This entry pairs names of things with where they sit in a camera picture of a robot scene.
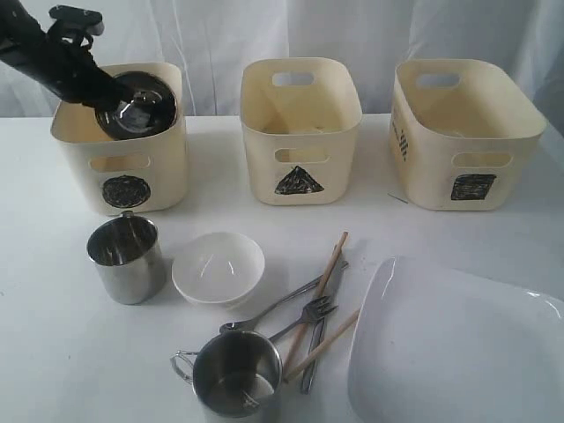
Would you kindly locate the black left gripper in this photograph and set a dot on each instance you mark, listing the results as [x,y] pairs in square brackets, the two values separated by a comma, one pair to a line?
[67,70]

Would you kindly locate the steel bowl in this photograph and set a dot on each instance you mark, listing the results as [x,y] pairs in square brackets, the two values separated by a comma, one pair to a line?
[151,110]

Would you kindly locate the steel cup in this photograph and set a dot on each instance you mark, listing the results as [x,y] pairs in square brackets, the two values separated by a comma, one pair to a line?
[236,377]
[126,253]

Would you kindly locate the white ceramic bowl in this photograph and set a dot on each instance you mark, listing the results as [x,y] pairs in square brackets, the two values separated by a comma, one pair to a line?
[218,270]

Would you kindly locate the steel spoon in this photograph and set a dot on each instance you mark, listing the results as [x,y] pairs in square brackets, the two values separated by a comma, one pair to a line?
[251,323]

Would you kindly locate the long wooden chopstick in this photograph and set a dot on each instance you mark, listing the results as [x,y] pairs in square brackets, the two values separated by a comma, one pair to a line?
[302,327]

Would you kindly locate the short wooden chopstick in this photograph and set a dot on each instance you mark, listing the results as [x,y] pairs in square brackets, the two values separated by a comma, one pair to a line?
[323,346]

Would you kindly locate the cream bin with circle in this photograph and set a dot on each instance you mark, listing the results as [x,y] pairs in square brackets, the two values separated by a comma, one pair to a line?
[140,174]

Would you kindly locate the white backdrop curtain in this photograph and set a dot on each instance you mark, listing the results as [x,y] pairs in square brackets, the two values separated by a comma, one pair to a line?
[213,41]

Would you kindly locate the cream bin with triangle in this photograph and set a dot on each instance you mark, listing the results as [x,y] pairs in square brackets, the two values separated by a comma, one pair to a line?
[300,120]

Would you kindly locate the steel fork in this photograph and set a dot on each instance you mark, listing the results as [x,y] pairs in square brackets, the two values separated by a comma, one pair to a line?
[312,312]

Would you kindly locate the steel table knife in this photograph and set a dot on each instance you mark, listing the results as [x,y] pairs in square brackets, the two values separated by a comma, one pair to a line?
[330,290]

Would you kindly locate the cream bin with square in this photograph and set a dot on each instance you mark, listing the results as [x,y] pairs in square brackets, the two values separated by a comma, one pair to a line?
[461,132]

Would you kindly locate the white square plate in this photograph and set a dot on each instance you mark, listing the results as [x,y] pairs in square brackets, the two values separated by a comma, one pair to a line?
[434,344]

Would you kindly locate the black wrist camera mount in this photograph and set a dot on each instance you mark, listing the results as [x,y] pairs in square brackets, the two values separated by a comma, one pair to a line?
[75,25]

